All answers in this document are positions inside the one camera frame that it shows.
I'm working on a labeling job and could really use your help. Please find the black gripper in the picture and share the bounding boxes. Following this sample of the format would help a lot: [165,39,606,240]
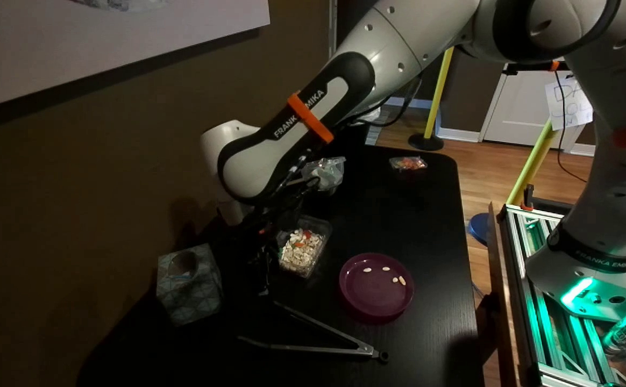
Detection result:
[249,161,323,299]

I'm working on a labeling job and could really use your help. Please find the black metal kitchen tongs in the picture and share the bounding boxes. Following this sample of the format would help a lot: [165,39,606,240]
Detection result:
[234,295,392,364]

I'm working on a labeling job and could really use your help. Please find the clear plastic food container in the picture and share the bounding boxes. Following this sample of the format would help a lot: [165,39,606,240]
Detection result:
[273,218,334,283]

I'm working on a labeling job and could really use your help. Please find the small snack packet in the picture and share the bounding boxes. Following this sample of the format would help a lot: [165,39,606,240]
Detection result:
[388,152,431,175]

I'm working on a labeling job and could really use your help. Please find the blue round floor object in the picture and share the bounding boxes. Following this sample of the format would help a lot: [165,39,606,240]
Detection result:
[465,211,506,248]

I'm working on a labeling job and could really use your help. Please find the yellow pole with black base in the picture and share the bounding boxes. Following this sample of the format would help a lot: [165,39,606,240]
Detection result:
[407,45,458,152]

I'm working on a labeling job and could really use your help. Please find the yellow slanted pole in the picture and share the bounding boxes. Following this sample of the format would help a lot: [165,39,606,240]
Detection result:
[506,121,559,208]

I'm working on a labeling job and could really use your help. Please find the white panel door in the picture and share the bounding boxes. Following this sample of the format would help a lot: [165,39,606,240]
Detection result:
[479,68,603,158]

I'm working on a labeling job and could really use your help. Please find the white paper sheet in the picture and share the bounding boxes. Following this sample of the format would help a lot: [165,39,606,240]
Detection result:
[543,74,595,133]

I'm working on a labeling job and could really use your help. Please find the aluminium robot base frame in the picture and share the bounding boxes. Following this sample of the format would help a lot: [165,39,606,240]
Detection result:
[492,202,626,387]

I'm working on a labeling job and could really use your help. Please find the white framed wall board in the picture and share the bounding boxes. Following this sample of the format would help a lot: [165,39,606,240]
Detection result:
[0,0,273,118]

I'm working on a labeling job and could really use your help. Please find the thin orange cable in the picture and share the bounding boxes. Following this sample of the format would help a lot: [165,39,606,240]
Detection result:
[548,68,591,185]

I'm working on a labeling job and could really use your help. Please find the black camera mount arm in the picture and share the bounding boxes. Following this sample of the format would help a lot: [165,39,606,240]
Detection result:
[498,58,581,78]

